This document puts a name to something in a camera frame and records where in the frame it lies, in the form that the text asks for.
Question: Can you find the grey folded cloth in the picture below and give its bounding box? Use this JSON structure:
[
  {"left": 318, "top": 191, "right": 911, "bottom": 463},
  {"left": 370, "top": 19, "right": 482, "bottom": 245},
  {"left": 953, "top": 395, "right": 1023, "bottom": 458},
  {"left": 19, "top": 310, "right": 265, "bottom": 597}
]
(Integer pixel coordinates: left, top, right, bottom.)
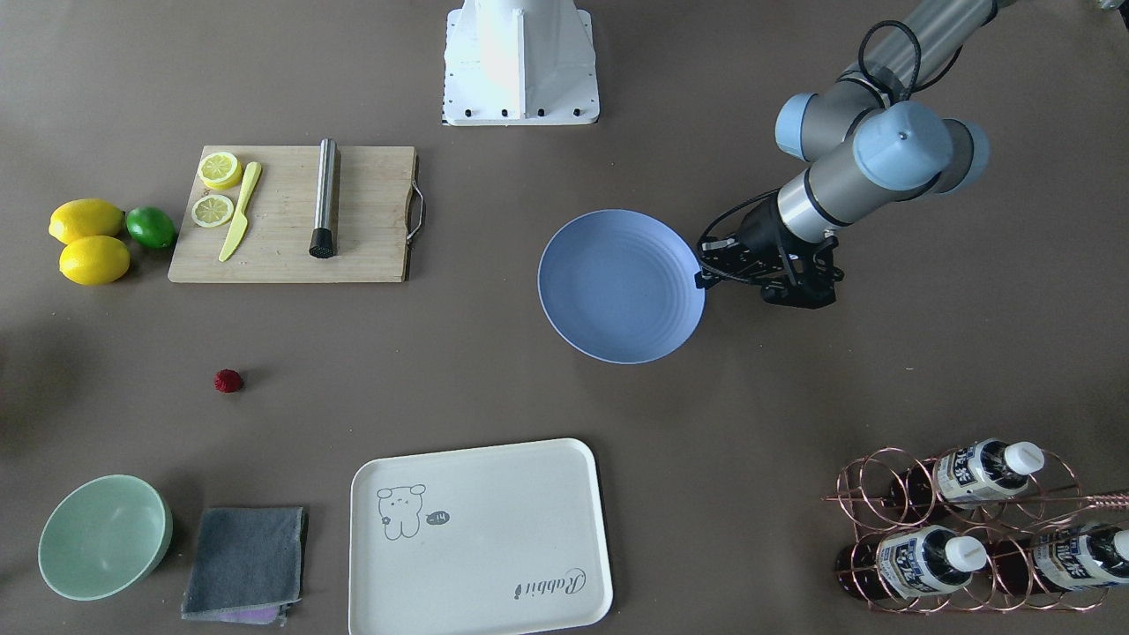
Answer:
[{"left": 180, "top": 507, "right": 307, "bottom": 624}]

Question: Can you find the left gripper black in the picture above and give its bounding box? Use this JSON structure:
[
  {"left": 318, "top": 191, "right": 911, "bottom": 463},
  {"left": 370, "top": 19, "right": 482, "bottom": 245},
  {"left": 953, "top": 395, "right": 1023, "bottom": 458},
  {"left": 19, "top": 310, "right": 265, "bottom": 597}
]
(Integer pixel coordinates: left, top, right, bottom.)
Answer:
[{"left": 694, "top": 195, "right": 844, "bottom": 310}]

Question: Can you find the yellow lemon upper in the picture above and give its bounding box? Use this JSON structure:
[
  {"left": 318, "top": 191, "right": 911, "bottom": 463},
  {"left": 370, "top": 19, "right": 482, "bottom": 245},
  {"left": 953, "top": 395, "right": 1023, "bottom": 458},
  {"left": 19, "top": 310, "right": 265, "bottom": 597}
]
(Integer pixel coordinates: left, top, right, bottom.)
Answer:
[{"left": 49, "top": 198, "right": 124, "bottom": 245}]

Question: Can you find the wooden cutting board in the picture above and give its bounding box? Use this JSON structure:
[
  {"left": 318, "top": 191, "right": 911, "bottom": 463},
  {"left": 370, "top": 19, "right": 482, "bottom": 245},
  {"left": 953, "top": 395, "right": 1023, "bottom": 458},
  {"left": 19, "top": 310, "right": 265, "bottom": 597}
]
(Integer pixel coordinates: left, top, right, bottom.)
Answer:
[{"left": 167, "top": 145, "right": 418, "bottom": 284}]

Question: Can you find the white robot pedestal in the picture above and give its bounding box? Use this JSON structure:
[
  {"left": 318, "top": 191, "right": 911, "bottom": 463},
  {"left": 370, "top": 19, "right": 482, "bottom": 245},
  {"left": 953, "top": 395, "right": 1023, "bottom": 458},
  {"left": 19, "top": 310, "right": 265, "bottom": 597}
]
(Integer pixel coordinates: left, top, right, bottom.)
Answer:
[{"left": 441, "top": 1, "right": 601, "bottom": 127}]

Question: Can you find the bottle lower rack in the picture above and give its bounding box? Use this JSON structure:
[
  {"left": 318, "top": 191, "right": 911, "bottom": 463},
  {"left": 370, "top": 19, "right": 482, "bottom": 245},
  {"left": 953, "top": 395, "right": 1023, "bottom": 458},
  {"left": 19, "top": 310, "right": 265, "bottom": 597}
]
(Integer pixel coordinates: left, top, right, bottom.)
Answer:
[
  {"left": 834, "top": 524, "right": 989, "bottom": 602},
  {"left": 988, "top": 522, "right": 1128, "bottom": 595}
]

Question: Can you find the steel muddler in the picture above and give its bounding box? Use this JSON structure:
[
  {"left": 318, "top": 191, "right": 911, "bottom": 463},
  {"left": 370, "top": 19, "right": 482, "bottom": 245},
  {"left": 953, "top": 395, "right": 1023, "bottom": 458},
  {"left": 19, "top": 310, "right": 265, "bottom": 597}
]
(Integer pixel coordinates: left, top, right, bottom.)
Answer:
[{"left": 308, "top": 138, "right": 339, "bottom": 258}]

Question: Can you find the yellow plastic knife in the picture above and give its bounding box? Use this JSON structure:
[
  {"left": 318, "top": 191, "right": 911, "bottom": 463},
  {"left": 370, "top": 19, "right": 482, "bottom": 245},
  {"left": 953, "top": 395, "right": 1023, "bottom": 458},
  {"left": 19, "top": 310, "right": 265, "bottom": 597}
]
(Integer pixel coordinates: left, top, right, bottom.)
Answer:
[{"left": 218, "top": 160, "right": 262, "bottom": 262}]

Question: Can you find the copper wire bottle rack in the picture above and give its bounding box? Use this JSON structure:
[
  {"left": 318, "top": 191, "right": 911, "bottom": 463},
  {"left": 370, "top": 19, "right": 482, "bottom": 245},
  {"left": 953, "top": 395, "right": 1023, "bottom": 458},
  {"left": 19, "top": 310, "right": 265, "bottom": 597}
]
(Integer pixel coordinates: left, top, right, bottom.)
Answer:
[{"left": 832, "top": 438, "right": 1126, "bottom": 614}]

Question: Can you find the bottle top in rack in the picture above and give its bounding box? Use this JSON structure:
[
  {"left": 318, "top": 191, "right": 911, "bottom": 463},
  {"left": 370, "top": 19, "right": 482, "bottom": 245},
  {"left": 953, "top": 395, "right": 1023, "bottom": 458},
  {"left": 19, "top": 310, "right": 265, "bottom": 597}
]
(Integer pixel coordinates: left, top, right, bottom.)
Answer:
[{"left": 886, "top": 438, "right": 1045, "bottom": 521}]

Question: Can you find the lemon slice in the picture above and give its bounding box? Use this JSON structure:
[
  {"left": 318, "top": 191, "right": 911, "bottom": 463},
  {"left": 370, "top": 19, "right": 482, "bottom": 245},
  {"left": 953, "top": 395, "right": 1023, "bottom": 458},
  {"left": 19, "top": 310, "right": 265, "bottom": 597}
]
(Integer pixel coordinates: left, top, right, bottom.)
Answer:
[
  {"left": 190, "top": 194, "right": 236, "bottom": 228},
  {"left": 196, "top": 150, "right": 243, "bottom": 191}
]

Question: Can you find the red strawberry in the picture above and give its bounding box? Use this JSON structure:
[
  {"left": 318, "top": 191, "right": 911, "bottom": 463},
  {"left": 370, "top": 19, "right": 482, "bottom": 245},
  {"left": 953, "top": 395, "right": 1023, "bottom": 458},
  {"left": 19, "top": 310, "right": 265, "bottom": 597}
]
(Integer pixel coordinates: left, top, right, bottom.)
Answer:
[{"left": 213, "top": 369, "right": 243, "bottom": 394}]

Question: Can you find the cream rabbit tray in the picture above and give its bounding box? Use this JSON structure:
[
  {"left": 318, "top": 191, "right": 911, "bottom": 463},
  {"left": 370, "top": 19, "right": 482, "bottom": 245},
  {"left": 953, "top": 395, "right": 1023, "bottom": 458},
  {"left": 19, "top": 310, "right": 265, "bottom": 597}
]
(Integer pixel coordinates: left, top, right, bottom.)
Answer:
[{"left": 348, "top": 438, "right": 614, "bottom": 634}]

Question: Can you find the yellow lemon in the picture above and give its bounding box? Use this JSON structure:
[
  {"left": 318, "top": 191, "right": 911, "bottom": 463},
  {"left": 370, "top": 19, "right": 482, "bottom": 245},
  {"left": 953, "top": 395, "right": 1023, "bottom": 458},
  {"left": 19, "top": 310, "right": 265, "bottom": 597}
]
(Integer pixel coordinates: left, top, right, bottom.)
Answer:
[
  {"left": 49, "top": 198, "right": 124, "bottom": 245},
  {"left": 59, "top": 235, "right": 131, "bottom": 286}
]

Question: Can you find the green lime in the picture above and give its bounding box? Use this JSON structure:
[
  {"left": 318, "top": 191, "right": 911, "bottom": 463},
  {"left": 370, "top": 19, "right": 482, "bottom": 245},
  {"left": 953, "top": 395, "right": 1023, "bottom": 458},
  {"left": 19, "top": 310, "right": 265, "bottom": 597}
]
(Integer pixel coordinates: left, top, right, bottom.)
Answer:
[{"left": 124, "top": 206, "right": 177, "bottom": 250}]

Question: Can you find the blue plate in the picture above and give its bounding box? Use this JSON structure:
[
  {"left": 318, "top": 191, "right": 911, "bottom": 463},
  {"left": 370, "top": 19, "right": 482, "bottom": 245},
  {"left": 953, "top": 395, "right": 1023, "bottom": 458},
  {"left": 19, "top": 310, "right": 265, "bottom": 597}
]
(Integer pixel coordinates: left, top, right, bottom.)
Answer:
[{"left": 537, "top": 209, "right": 706, "bottom": 365}]

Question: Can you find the lemon slice upper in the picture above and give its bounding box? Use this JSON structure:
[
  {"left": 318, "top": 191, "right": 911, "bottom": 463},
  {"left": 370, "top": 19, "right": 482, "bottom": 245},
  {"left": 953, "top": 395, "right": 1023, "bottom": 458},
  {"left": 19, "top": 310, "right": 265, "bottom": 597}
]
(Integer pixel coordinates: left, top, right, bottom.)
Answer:
[{"left": 196, "top": 150, "right": 243, "bottom": 191}]

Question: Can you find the green bowl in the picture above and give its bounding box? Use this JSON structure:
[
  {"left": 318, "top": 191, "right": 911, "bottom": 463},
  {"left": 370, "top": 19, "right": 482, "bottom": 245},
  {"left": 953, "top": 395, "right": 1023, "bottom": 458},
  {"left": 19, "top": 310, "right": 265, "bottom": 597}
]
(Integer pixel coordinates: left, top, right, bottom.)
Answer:
[{"left": 40, "top": 475, "right": 173, "bottom": 601}]

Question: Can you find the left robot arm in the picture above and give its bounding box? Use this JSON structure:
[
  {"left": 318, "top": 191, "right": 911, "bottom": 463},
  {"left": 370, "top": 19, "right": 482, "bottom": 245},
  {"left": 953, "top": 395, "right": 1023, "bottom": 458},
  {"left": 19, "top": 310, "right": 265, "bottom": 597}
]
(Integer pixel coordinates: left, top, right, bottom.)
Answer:
[{"left": 695, "top": 1, "right": 1005, "bottom": 310}]

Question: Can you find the yellow lemon lower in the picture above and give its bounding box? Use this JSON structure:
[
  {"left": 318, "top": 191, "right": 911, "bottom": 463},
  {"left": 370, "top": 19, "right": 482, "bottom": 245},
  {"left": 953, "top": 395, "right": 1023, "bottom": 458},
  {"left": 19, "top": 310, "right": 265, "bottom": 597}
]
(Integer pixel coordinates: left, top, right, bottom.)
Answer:
[{"left": 59, "top": 235, "right": 131, "bottom": 286}]

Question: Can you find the lemon slice lower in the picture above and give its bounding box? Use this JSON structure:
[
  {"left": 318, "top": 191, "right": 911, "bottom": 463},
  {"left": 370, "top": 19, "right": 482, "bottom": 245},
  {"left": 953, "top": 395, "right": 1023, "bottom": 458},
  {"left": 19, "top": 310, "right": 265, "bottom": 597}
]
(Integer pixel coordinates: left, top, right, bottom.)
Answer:
[{"left": 190, "top": 194, "right": 236, "bottom": 228}]

